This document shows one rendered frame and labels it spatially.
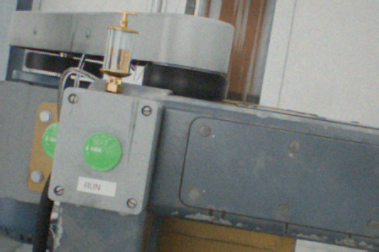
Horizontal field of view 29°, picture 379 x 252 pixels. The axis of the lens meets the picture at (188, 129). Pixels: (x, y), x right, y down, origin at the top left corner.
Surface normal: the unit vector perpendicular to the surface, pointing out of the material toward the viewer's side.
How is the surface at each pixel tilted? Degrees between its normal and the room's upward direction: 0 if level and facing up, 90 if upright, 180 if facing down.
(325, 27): 90
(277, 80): 90
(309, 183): 90
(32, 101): 90
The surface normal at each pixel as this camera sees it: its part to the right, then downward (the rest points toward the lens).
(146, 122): -0.05, 0.04
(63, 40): -0.80, -0.10
